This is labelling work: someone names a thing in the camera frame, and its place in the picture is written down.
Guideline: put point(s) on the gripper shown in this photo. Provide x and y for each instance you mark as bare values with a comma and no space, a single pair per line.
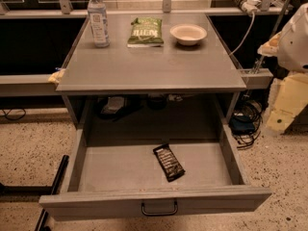
295,43

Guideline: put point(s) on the black rxbar chocolate bar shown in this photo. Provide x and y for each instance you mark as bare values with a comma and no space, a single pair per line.
168,162

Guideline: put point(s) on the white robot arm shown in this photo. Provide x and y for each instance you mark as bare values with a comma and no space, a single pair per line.
290,45

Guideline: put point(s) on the grey cabinet counter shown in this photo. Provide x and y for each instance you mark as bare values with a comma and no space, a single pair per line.
171,68

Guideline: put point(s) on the black items under counter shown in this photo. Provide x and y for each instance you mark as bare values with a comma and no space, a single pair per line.
117,107

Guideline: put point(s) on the grey open top drawer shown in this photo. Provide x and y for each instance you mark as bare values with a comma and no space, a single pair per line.
113,169

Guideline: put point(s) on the white power strip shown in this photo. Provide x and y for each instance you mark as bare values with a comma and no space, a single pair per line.
248,6

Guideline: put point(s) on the metal stand pole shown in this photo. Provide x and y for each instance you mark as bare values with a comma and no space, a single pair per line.
272,29

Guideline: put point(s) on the white paper bowl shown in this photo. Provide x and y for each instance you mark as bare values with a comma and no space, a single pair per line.
188,34

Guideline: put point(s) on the green kettle chips bag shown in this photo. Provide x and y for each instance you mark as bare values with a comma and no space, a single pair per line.
146,32

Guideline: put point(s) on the clear plastic water bottle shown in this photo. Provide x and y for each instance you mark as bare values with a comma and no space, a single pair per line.
98,23

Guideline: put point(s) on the grey right rail bracket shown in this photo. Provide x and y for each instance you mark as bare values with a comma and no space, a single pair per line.
256,81

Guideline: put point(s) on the black drawer handle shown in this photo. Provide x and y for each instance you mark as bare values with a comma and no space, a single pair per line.
159,208

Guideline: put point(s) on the yellow sponge on rail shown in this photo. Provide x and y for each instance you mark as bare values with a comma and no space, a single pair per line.
57,76

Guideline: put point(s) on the grey metal side rail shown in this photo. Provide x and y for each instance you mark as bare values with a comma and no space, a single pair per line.
26,85

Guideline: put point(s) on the black floor frame bar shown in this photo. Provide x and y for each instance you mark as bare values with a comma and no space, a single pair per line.
23,193

